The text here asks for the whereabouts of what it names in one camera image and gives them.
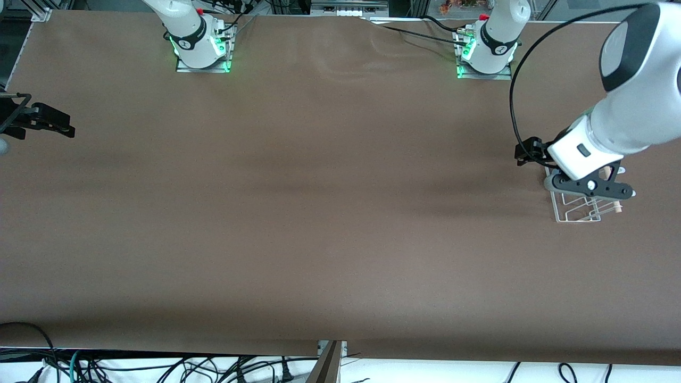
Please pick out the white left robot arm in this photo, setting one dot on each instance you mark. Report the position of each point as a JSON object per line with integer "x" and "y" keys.
{"x": 638, "y": 106}

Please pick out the grey metal frame rail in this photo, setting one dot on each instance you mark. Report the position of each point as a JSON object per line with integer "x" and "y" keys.
{"x": 348, "y": 11}

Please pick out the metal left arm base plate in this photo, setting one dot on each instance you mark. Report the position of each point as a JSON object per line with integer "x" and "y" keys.
{"x": 484, "y": 77}

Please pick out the aluminium frame profile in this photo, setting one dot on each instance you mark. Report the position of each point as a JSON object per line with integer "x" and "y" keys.
{"x": 41, "y": 15}

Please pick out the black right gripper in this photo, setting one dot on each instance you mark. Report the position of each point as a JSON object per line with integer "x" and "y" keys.
{"x": 16, "y": 115}

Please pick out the brown support beam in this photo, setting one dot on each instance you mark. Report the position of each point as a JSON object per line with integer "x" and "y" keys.
{"x": 327, "y": 369}

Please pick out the orange background object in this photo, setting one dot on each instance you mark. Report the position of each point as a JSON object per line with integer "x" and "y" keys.
{"x": 457, "y": 5}

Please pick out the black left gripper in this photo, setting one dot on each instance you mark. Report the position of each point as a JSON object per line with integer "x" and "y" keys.
{"x": 533, "y": 150}

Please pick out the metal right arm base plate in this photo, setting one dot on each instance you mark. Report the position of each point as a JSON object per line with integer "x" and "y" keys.
{"x": 202, "y": 69}

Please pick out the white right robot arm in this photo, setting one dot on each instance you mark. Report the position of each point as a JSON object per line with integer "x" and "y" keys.
{"x": 186, "y": 26}

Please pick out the brown table cover sheet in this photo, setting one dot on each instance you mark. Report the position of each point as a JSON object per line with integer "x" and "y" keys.
{"x": 340, "y": 213}

